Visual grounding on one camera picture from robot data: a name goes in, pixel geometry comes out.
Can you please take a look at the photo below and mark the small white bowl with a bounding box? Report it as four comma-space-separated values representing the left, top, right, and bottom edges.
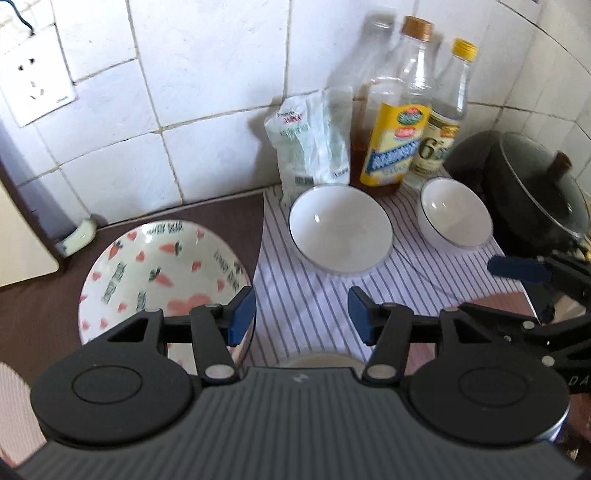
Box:
419, 178, 492, 252

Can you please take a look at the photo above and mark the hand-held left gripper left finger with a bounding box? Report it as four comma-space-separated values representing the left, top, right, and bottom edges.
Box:
83, 286, 257, 386

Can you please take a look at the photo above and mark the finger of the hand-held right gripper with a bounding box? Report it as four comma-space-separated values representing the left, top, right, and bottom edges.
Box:
462, 302, 591, 370
487, 251, 591, 301

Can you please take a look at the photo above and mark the clear yellow cap bottle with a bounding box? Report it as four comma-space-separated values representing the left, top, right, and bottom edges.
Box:
406, 38, 478, 178

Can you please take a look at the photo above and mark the black wok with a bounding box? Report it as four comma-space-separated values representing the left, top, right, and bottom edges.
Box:
445, 130, 591, 259

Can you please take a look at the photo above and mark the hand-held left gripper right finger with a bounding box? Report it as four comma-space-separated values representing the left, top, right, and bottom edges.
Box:
347, 286, 513, 386

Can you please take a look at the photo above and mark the striped brown pink tablecloth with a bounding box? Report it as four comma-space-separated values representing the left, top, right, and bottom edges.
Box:
0, 173, 541, 453

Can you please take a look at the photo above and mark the white plastic bag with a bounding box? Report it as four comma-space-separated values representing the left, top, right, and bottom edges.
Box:
264, 88, 352, 204

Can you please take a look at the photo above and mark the white wall socket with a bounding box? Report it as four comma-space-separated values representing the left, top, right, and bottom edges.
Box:
0, 21, 80, 127

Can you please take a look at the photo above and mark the pink rabbit carrot plate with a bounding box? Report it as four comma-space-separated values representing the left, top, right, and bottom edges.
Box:
78, 220, 254, 370

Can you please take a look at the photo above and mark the large white bowl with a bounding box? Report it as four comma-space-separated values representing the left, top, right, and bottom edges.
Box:
288, 184, 394, 277

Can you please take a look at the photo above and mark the white cutting board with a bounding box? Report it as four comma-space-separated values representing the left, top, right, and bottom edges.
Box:
0, 120, 81, 289

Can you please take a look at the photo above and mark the glass wok lid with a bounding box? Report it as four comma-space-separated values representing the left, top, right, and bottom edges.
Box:
496, 131, 591, 241

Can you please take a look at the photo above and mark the black socket cable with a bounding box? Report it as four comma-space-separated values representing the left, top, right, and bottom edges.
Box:
0, 0, 37, 37

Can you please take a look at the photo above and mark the yellow label brown cap bottle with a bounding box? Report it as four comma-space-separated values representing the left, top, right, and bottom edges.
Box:
350, 16, 437, 197

